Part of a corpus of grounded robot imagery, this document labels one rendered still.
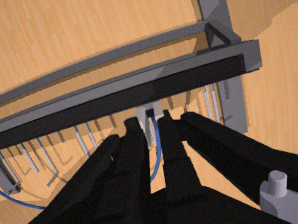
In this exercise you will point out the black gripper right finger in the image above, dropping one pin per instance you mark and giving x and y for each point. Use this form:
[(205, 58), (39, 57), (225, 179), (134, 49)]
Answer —
[(265, 175)]

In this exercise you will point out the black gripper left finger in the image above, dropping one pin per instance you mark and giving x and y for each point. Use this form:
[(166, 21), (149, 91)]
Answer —
[(77, 201)]

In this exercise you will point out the blue patch cable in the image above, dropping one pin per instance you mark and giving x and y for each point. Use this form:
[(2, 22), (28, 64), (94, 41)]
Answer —
[(152, 177)]

